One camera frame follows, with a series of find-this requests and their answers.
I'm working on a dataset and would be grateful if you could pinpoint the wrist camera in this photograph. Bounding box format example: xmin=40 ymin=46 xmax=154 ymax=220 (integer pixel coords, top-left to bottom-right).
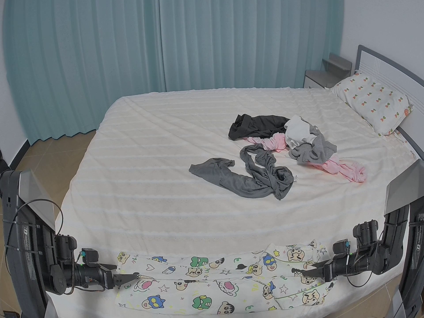
xmin=332 ymin=239 xmax=352 ymax=257
xmin=80 ymin=248 xmax=100 ymax=265

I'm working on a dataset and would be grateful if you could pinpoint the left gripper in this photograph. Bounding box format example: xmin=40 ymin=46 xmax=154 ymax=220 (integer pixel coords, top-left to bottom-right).
xmin=76 ymin=264 xmax=140 ymax=291

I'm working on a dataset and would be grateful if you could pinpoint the black garment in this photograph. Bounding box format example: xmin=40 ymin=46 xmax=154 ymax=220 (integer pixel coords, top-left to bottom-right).
xmin=229 ymin=114 xmax=290 ymax=141

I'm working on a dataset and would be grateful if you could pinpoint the white printed pyjama top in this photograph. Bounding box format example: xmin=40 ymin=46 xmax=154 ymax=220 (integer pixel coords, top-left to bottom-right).
xmin=114 ymin=239 xmax=338 ymax=318

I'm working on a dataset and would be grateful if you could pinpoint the bed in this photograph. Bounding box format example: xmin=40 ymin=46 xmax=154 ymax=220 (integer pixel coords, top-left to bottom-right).
xmin=55 ymin=44 xmax=424 ymax=318

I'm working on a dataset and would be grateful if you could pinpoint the blue-green curtain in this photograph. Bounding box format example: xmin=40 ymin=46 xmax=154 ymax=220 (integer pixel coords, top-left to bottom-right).
xmin=158 ymin=0 xmax=345 ymax=92
xmin=2 ymin=0 xmax=166 ymax=146

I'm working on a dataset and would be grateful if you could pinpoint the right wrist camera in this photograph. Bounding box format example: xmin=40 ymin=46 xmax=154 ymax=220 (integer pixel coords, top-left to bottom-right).
xmin=332 ymin=239 xmax=352 ymax=257

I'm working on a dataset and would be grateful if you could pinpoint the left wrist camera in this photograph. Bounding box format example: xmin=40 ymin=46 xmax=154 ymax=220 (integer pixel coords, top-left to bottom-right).
xmin=80 ymin=248 xmax=100 ymax=265

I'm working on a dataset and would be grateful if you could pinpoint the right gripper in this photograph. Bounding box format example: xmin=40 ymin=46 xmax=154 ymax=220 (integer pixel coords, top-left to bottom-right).
xmin=291 ymin=256 xmax=352 ymax=283

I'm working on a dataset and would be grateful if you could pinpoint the pink garment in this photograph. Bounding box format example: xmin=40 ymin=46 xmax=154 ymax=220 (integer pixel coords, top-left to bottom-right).
xmin=247 ymin=134 xmax=368 ymax=183

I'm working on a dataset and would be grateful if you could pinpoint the white printed pillow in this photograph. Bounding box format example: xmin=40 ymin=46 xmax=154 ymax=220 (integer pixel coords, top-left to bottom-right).
xmin=331 ymin=72 xmax=414 ymax=136

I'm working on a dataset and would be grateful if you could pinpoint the grey bedside table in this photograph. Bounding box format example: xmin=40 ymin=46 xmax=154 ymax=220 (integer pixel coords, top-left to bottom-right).
xmin=304 ymin=52 xmax=352 ymax=89

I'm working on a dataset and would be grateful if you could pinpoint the white garment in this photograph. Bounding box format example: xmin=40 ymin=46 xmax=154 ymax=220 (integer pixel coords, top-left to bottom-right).
xmin=284 ymin=115 xmax=317 ymax=150

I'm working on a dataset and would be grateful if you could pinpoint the black cable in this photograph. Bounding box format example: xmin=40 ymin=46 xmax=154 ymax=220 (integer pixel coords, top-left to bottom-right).
xmin=5 ymin=200 xmax=64 ymax=254
xmin=344 ymin=270 xmax=375 ymax=288

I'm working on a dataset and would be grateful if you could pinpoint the dark grey garment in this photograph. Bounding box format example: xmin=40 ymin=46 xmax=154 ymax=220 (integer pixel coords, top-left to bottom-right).
xmin=189 ymin=144 xmax=297 ymax=201

